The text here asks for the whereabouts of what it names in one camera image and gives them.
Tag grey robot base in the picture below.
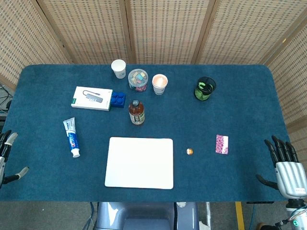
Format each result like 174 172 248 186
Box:
95 202 200 230

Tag blue building block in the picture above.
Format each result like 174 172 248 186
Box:
110 92 127 109

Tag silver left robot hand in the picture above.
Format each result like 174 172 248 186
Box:
0 130 30 190

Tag blue cable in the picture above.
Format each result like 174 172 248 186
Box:
88 202 99 230

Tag brown tea bottle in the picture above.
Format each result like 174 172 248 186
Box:
128 100 145 125

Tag black mesh pen holder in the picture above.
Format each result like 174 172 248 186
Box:
194 76 217 102

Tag white paper cup floral print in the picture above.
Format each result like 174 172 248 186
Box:
111 59 127 80

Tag woven folding screen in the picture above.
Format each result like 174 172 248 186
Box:
0 0 307 156

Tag black floor cables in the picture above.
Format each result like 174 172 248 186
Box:
0 83 14 115

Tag white usb hub box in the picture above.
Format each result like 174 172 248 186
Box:
71 86 113 112

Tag blue felt table cover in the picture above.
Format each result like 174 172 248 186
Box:
0 64 291 203

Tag clear jar of coloured clips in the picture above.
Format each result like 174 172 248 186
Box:
128 69 149 92

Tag green item in pen holder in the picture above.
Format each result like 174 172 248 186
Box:
195 81 213 100

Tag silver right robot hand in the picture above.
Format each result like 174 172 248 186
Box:
256 135 307 199

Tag white paper cup blue logo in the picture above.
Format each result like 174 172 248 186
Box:
152 74 168 96

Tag white magnetic board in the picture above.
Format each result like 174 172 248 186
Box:
104 137 174 190

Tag blue white toothpaste tube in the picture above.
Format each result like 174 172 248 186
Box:
62 117 81 158

